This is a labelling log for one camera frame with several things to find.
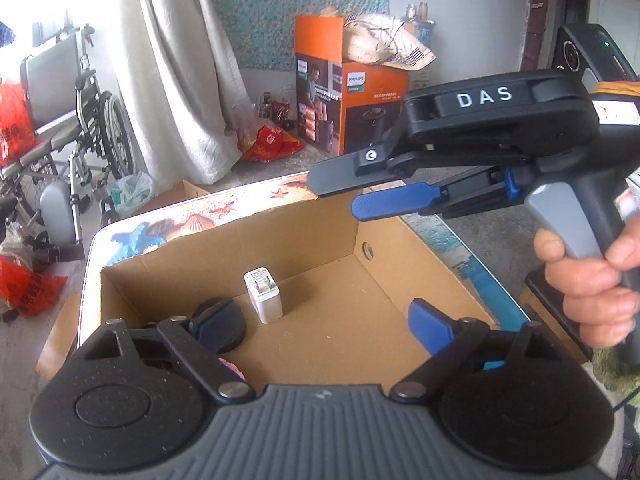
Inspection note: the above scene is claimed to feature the grey wheelchair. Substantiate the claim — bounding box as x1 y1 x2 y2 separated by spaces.
0 22 137 261

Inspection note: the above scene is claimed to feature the pale plastic bag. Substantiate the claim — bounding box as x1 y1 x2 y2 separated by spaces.
107 171 153 216

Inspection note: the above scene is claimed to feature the cardboard box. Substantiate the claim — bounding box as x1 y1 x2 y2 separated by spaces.
99 189 502 396

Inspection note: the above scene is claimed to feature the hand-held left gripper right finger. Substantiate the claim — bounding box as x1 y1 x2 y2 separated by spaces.
389 298 572 404

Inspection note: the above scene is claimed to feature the red snack bag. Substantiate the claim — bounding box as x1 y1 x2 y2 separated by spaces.
240 125 303 162

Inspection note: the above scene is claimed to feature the brown door frame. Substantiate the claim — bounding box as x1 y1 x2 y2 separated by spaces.
520 0 553 73

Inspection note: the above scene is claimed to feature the white wall charger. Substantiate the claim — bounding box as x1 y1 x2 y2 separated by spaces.
243 266 282 325

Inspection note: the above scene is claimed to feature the pink plastic lid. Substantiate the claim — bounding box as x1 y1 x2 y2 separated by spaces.
220 357 246 381

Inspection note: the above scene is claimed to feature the orange appliance carton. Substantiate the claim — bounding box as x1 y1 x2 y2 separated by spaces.
294 14 410 157

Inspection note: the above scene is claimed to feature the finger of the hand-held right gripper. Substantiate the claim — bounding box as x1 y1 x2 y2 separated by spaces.
306 146 418 199
351 166 524 222

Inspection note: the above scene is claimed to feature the white curtain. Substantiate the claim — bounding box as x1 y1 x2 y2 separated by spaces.
120 0 246 186

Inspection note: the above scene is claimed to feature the beige sun hat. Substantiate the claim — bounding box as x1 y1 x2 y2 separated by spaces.
345 12 436 71

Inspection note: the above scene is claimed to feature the red plastic bag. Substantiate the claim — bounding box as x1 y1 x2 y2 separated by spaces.
0 80 36 166
0 255 68 318

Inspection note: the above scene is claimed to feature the black tape roll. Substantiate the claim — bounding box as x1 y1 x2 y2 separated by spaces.
191 297 248 354

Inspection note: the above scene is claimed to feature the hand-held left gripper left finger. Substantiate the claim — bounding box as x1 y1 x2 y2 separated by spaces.
79 299 257 406

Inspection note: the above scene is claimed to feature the green fuzzy cloth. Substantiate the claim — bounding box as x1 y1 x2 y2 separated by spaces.
594 345 640 411

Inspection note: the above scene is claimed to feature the person's right hand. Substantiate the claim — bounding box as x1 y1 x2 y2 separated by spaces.
533 227 640 349

